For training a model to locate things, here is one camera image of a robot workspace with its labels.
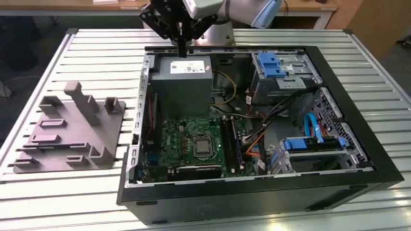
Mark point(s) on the black chair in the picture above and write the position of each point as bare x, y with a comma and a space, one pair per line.
19, 43

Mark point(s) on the CPU socket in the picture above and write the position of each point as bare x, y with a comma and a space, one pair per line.
203, 136

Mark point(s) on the blue drive bay latch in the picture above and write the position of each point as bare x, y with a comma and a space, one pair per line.
270, 62

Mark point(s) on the wooden cabinet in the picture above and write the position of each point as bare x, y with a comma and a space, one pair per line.
369, 24

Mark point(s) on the grey power supply unit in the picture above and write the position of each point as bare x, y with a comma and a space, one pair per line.
183, 96

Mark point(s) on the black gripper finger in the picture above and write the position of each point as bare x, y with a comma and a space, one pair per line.
158, 29
201, 29

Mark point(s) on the green motherboard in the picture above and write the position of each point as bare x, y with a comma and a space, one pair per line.
175, 134

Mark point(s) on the black RAM slot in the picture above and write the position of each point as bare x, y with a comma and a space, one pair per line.
233, 144
226, 142

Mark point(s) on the silver disk bay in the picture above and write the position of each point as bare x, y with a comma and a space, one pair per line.
318, 153

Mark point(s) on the wooden desk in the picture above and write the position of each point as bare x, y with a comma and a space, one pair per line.
64, 6

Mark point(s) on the hard disk in blue carrier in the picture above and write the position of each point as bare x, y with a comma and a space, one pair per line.
297, 144

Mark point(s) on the silver drive cage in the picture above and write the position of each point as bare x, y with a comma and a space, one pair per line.
295, 84

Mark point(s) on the white box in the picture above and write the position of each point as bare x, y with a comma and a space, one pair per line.
105, 2

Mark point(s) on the black PC case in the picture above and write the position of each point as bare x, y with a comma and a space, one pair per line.
225, 202

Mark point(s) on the silver CPU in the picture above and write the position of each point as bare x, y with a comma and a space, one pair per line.
202, 146

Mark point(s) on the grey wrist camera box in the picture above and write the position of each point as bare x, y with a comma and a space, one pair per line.
202, 9

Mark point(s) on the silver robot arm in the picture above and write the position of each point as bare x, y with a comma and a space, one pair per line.
222, 33

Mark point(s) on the black graphics card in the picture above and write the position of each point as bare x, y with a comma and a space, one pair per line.
199, 171

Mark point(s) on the grey parts rack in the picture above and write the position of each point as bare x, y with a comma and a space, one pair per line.
81, 134

